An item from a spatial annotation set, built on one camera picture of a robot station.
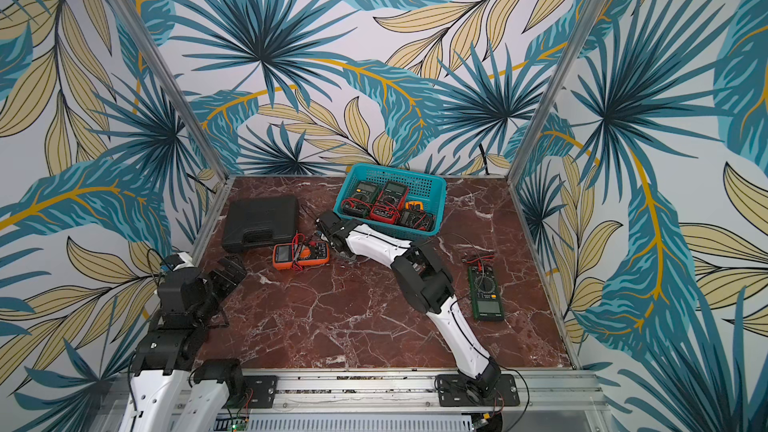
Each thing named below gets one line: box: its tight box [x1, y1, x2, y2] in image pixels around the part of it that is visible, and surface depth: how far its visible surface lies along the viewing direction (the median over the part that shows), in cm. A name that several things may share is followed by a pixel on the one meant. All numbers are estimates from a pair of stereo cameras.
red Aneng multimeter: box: [370, 181, 409, 224], surface depth 102 cm
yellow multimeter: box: [405, 201, 424, 211], surface depth 108 cm
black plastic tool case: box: [222, 196, 300, 250], surface depth 99 cm
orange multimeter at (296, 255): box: [272, 241, 331, 270], surface depth 95 cm
